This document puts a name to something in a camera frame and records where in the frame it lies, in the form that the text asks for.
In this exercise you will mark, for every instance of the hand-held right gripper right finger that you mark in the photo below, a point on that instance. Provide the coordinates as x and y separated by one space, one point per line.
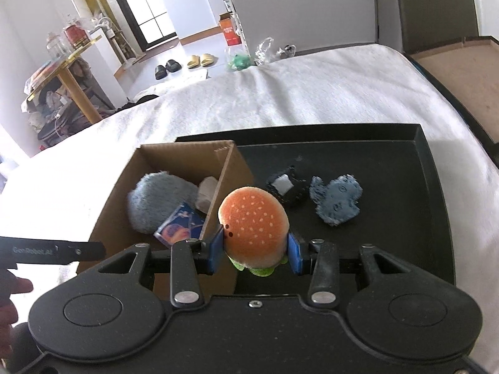
295 252

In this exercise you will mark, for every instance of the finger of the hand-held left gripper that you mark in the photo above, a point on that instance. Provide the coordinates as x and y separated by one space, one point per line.
84 251

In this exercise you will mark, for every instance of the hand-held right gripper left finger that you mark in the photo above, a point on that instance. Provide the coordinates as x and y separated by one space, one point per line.
216 250

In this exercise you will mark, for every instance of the brown cardboard box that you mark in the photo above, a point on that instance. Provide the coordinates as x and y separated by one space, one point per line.
117 237

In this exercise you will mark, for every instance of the purple printed packet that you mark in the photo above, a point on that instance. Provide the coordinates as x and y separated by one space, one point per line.
181 226

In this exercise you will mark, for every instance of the hamburger plush toy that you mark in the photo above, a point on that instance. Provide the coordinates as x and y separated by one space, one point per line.
253 222

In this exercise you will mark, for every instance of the large fluffy blue plush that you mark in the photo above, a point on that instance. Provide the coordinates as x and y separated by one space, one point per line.
156 202

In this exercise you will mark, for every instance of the black tray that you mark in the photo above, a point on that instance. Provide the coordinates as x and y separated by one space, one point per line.
390 202

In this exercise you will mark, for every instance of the person's left hand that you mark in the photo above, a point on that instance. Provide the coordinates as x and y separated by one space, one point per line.
9 300

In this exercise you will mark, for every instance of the dark pouch with white patch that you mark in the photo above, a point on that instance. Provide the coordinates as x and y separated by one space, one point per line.
298 194

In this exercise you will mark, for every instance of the small grey-blue plush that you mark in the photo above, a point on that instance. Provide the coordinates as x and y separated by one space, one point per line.
335 200

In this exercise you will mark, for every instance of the white fluffy blanket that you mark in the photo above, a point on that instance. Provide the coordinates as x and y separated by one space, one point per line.
312 89

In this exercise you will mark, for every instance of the yellow round table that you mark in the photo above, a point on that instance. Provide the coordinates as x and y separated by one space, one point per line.
74 85

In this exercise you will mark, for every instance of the white floor towel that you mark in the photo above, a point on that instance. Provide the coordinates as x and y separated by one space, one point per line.
199 74

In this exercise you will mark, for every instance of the black slipper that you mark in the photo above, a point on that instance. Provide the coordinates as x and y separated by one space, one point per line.
160 72
173 66

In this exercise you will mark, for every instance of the green plastic bag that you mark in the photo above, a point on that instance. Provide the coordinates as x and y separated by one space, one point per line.
238 62

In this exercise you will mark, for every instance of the yellow slipper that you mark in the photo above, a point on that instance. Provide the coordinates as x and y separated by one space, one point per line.
207 59
193 61

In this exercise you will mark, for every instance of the clear plastic bag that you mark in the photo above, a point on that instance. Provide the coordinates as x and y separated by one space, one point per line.
269 52

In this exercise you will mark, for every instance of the glass jar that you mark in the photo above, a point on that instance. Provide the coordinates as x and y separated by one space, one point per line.
55 46

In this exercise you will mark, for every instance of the red canister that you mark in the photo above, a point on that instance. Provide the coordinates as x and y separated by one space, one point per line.
75 34

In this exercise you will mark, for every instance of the orange carton box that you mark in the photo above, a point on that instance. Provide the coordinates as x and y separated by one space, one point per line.
229 31

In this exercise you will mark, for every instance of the white kitchen cabinet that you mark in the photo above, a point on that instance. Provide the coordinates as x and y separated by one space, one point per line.
191 11

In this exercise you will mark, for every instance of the black box with brown inside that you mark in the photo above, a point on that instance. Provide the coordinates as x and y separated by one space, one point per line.
464 74

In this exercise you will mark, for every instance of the black framed glass door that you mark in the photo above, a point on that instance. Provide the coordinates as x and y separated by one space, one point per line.
148 4

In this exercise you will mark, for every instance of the dark leaning board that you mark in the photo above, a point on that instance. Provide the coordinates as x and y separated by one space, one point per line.
436 7

